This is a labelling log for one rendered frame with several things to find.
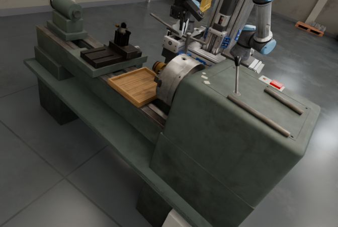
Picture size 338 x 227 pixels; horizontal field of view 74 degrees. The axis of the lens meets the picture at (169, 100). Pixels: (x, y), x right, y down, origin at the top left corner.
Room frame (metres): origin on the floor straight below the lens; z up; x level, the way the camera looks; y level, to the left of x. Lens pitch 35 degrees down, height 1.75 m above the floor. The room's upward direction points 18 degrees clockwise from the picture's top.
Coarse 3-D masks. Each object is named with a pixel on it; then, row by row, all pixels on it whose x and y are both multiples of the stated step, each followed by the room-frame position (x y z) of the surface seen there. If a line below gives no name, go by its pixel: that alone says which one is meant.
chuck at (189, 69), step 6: (186, 66) 1.09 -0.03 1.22; (192, 66) 1.09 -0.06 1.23; (198, 66) 1.14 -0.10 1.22; (204, 66) 1.21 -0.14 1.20; (180, 72) 1.05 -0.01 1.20; (186, 72) 1.05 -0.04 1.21; (192, 72) 1.10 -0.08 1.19; (180, 78) 1.03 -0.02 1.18; (174, 84) 1.01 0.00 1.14; (174, 90) 1.00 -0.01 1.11; (168, 96) 1.01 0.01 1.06; (174, 96) 1.00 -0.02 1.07; (168, 102) 1.02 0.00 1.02
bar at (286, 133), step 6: (228, 96) 0.84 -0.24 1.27; (234, 102) 0.83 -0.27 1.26; (240, 102) 0.82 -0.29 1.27; (246, 108) 0.79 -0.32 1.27; (252, 108) 0.80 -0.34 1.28; (252, 114) 0.78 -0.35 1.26; (258, 114) 0.77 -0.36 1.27; (264, 120) 0.75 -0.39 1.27; (270, 120) 0.75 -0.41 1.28; (276, 126) 0.73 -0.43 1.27; (282, 132) 0.71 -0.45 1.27; (288, 132) 0.71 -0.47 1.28
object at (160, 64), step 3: (156, 63) 1.23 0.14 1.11; (159, 63) 1.23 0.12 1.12; (162, 63) 1.24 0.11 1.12; (153, 66) 1.23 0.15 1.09; (156, 66) 1.22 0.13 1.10; (159, 66) 1.21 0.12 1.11; (162, 66) 1.21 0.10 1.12; (153, 69) 1.22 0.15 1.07; (156, 69) 1.21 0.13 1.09; (162, 69) 1.21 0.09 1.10; (156, 72) 1.21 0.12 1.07
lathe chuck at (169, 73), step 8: (176, 56) 1.15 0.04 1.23; (184, 56) 1.17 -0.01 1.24; (168, 64) 1.10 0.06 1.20; (176, 64) 1.10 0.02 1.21; (184, 64) 1.10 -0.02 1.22; (168, 72) 1.06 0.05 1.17; (176, 72) 1.05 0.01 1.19; (168, 80) 1.04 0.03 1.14; (160, 88) 1.04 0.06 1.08; (168, 88) 1.02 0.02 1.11; (160, 96) 1.04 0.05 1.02
